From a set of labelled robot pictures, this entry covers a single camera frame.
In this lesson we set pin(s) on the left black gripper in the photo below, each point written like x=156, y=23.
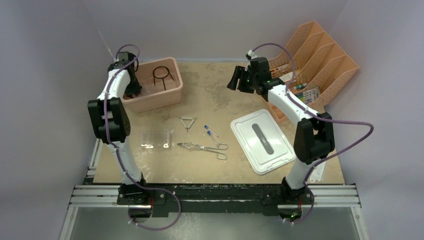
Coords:
x=135, y=90

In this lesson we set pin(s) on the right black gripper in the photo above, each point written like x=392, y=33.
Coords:
x=240, y=73

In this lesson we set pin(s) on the pink plastic bin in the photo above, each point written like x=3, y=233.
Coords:
x=165, y=75

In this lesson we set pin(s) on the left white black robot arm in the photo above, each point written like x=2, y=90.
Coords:
x=111, y=124

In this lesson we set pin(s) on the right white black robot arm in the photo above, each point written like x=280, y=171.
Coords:
x=314, y=134

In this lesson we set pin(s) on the clear well plate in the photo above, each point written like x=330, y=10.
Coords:
x=156, y=139

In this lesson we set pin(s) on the blue capped test tube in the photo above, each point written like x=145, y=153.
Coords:
x=211, y=135
x=210, y=130

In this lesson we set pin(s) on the set of coloured markers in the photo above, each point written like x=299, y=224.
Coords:
x=308, y=96

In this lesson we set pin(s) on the white plastic bin lid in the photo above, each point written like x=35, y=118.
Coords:
x=263, y=142

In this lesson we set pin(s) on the orange mesh file organizer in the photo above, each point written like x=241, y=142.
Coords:
x=320, y=63

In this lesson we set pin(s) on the metal crucible tongs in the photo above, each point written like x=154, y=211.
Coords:
x=218, y=149

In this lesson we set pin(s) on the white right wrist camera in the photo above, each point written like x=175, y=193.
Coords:
x=251, y=55

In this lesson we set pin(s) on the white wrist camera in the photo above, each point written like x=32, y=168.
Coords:
x=251, y=55
x=114, y=59

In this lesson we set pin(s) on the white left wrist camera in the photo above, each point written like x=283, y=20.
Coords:
x=114, y=59

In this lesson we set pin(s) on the aluminium rail frame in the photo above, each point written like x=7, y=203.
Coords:
x=204, y=198

